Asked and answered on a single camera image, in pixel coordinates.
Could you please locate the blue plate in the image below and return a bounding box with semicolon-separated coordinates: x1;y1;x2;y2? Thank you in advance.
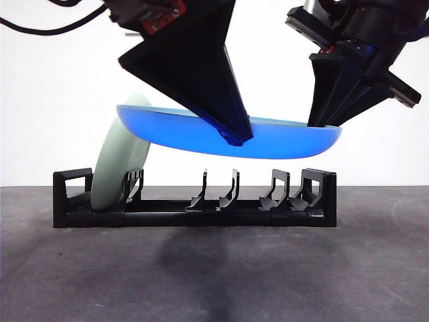
115;104;343;160

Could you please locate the pale green plate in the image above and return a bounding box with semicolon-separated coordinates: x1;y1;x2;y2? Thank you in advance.
90;93;151;211

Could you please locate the black plate rack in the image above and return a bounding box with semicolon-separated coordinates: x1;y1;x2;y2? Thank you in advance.
52;167;338;229

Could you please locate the black cable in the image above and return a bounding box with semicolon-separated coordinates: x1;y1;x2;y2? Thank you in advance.
0;0;109;36

